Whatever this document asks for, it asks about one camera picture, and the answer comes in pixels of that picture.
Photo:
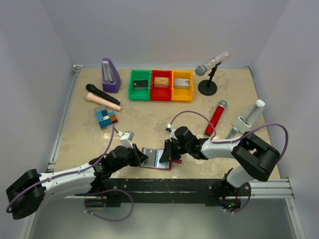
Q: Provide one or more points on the red plastic bin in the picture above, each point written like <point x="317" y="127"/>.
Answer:
<point x="160" y="94"/>

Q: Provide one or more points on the black card stack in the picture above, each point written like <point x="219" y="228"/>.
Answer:
<point x="139" y="85"/>

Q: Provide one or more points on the black microphone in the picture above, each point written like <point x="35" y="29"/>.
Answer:
<point x="92" y="89"/>

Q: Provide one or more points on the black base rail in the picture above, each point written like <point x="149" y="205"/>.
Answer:
<point x="168" y="191"/>

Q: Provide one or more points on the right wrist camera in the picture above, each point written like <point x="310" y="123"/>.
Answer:
<point x="170" y="129"/>

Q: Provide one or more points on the pink microphone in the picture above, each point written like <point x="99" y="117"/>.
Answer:
<point x="93" y="98"/>

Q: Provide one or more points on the black microphone stand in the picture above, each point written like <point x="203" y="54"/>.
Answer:
<point x="208" y="87"/>

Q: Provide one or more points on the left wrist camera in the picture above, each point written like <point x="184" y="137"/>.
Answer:
<point x="126" y="139"/>

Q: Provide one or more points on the green plastic bin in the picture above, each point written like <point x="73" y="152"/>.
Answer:
<point x="143" y="95"/>

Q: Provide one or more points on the red leather card holder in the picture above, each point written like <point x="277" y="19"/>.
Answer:
<point x="158" y="165"/>

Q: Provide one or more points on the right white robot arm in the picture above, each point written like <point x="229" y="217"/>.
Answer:
<point x="257" y="158"/>

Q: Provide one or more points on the blue building block stack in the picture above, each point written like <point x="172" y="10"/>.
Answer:
<point x="104" y="118"/>

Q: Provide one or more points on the grey plastic strut piece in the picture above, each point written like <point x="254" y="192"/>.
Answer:
<point x="233" y="132"/>

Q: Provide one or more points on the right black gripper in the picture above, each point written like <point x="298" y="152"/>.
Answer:
<point x="169" y="149"/>

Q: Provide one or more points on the yellow plastic bin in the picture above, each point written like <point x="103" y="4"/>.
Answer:
<point x="182" y="95"/>

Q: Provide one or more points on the black credit card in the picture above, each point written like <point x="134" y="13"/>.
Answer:
<point x="152" y="154"/>

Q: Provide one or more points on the gold card stack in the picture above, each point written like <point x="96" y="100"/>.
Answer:
<point x="161" y="82"/>

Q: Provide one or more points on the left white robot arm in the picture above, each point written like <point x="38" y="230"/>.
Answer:
<point x="31" y="189"/>

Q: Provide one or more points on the red glitter microphone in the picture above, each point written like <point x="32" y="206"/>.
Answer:
<point x="221" y="106"/>

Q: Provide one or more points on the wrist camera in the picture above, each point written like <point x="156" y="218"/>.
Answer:
<point x="126" y="139"/>
<point x="170" y="129"/>

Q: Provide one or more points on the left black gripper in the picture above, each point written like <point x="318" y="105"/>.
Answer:
<point x="135" y="154"/>

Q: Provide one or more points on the white metronome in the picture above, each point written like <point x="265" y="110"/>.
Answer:
<point x="247" y="119"/>

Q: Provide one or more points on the silver glitter microphone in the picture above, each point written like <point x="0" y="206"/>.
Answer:
<point x="202" y="69"/>

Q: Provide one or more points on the silver card stack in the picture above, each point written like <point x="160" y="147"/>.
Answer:
<point x="181" y="83"/>

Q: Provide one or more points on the purple metronome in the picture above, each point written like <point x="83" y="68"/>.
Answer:
<point x="111" y="80"/>

